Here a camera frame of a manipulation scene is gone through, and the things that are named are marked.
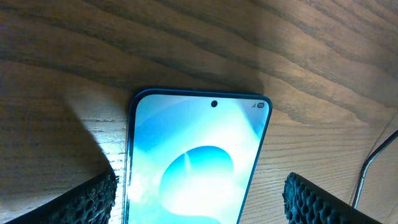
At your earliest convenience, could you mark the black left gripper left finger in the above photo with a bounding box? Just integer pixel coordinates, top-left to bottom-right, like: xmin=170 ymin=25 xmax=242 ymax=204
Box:
xmin=7 ymin=170 xmax=119 ymax=224

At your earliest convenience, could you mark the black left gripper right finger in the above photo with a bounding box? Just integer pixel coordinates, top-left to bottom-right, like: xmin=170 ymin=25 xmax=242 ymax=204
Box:
xmin=282 ymin=172 xmax=381 ymax=224

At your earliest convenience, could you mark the blue screen smartphone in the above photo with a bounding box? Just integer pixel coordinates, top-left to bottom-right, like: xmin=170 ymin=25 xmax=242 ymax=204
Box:
xmin=123 ymin=88 xmax=273 ymax=224

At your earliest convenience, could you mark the black charging cable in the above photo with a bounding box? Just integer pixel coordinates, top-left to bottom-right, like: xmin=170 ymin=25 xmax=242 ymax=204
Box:
xmin=351 ymin=129 xmax=398 ymax=209

